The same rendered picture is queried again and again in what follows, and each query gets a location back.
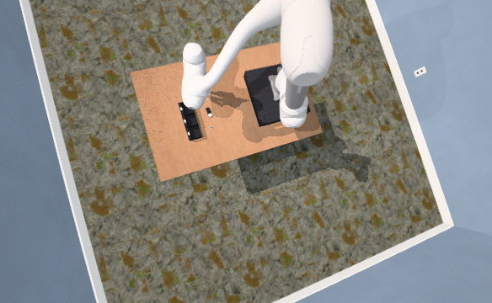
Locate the black rack of three bins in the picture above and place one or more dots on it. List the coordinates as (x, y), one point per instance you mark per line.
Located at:
(190, 122)

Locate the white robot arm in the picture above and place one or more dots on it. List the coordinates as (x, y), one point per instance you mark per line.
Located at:
(307, 40)

